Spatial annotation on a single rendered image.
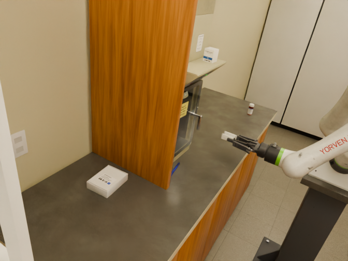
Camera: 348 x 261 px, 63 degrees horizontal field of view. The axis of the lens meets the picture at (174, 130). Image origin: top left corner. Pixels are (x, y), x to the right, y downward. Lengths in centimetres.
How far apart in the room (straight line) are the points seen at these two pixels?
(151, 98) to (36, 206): 66
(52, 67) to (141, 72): 37
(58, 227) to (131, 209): 30
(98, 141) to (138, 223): 53
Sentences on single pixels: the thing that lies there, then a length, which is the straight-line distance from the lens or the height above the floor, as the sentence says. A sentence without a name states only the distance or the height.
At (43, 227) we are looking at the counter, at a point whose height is 94.
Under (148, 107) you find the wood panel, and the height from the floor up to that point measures 133.
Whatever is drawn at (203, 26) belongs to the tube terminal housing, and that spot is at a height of 166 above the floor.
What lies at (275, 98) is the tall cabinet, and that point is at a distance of 440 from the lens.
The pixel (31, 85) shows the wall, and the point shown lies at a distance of 128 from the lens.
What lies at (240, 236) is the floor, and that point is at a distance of 259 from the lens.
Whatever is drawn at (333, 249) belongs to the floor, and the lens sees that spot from 291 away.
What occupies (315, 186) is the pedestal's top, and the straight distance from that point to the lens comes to 179.
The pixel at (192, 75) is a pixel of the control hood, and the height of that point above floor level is 150.
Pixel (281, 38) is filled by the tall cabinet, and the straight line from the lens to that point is 423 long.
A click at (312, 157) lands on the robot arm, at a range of 129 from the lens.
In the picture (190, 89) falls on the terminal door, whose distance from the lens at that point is 141.
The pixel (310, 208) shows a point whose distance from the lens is 195.
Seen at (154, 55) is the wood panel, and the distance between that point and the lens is 116.
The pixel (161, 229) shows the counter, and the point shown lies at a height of 94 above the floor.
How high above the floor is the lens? 186
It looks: 29 degrees down
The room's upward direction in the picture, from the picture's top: 8 degrees clockwise
